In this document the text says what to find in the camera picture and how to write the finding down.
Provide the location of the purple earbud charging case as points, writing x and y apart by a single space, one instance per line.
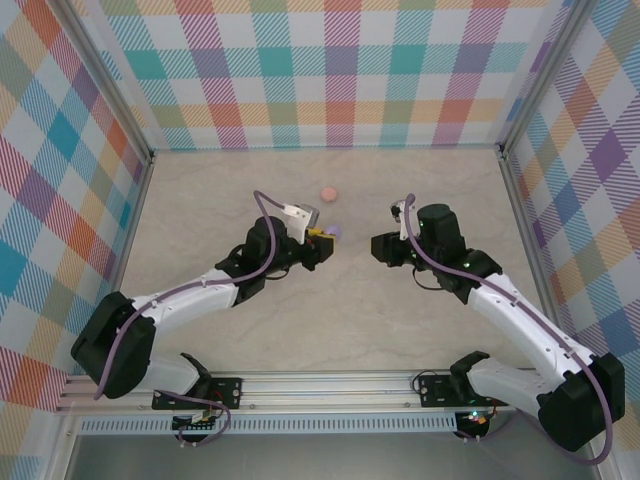
336 232

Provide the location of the pink earbud charging case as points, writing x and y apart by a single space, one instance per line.
328 194

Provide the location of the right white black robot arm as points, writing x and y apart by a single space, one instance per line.
525 320

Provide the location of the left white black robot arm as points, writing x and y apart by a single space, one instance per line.
180 300

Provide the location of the small controller circuit board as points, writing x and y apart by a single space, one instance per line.
197 426
477 419

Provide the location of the grey metal bottom panel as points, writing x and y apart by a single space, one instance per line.
325 460

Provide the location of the aluminium frame side rail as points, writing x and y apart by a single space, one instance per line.
135 215
520 215

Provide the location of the aluminium mounting rail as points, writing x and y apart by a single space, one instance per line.
325 392

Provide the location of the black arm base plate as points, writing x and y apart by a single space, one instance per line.
430 400
227 392

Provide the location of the aluminium frame post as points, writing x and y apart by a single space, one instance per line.
113 82
540 75

